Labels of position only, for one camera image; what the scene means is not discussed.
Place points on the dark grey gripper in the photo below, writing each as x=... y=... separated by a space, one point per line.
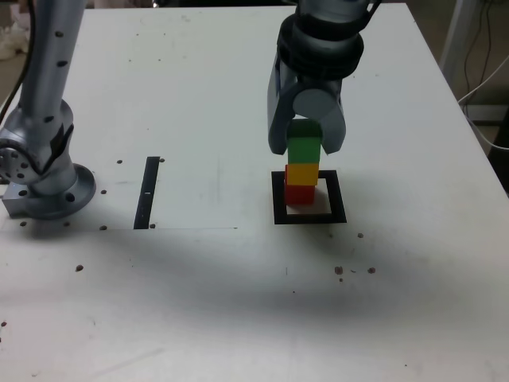
x=318 y=83

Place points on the green cube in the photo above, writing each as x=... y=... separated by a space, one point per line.
x=304 y=149

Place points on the yellow cube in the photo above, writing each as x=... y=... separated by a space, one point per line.
x=302 y=175

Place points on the red cube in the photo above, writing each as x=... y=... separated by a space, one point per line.
x=300 y=196

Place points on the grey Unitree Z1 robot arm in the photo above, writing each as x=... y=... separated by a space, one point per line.
x=47 y=79

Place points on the black tape square outline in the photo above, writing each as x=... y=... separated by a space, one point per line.
x=340 y=199

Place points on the black tape strip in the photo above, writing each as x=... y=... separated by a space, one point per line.
x=145 y=207

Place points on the white crumpled cloth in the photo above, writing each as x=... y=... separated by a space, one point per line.
x=12 y=36

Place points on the white frame post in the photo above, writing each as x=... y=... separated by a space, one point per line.
x=453 y=40

